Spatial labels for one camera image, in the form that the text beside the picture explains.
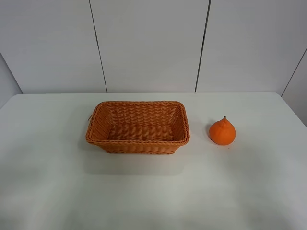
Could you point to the orange with stem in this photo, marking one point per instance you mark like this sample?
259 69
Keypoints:
222 132

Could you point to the orange wicker basket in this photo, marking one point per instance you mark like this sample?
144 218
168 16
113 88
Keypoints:
139 127

